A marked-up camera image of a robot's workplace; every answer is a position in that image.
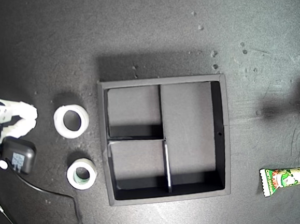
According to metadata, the green printed snack bar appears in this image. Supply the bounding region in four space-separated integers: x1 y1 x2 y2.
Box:
259 165 300 198

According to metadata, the large white tape roll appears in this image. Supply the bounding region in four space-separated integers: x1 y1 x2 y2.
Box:
52 102 91 140

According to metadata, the black compartment tray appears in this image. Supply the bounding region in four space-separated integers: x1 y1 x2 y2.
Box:
97 71 236 207

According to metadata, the black camera box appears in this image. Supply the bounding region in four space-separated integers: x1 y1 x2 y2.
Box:
0 135 39 178

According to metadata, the black camera cable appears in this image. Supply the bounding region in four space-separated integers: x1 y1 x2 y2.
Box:
10 160 83 224

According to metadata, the small white tape roll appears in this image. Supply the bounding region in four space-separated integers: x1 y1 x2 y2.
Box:
65 157 99 192

